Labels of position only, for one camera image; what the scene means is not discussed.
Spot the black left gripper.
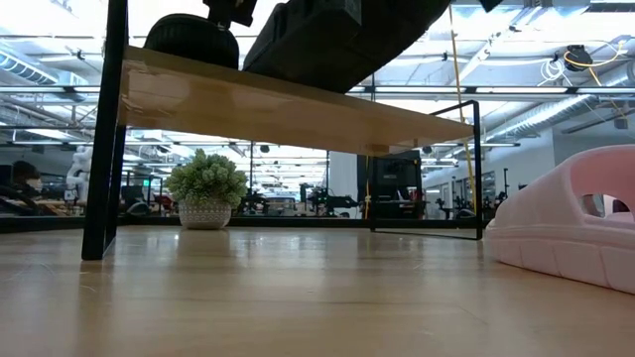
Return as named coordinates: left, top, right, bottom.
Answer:
left=201, top=0, right=259, bottom=29

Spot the black rubber slide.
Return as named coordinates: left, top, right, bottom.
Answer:
left=143, top=13, right=241, bottom=70
left=241, top=0, right=453, bottom=95

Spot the wooden shelf black metal frame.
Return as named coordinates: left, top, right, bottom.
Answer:
left=81, top=0, right=483, bottom=262

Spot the pink rubber slide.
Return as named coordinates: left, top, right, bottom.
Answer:
left=484, top=144, right=635, bottom=297

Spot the green plant in white pot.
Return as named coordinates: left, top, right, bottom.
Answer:
left=163, top=147, right=250, bottom=231

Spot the white humanoid robot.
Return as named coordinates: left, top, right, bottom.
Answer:
left=65, top=145, right=100, bottom=204

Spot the black monitor cart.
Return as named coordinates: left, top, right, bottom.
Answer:
left=356, top=150, right=424, bottom=220

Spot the person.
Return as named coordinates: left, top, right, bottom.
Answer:
left=10, top=160, right=44, bottom=199

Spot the black table edge rail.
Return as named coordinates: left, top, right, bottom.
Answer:
left=0, top=215, right=490, bottom=234

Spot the yellow hanging cable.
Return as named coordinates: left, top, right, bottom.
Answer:
left=447, top=3, right=478, bottom=217

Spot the silver ventilation duct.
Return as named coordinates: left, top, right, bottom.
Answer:
left=493, top=93, right=635, bottom=141

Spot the black ceiling cable reel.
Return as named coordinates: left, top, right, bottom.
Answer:
left=563, top=44, right=595, bottom=73

